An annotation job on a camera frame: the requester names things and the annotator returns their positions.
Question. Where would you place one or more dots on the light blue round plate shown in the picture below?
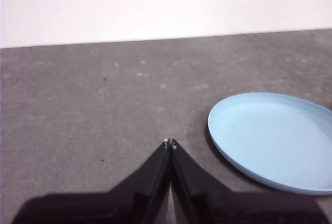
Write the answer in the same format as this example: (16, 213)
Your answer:
(272, 141)

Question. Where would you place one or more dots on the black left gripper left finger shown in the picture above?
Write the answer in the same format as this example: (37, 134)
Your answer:
(129, 203)

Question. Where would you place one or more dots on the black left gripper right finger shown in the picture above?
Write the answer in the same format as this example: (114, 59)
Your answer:
(207, 206)

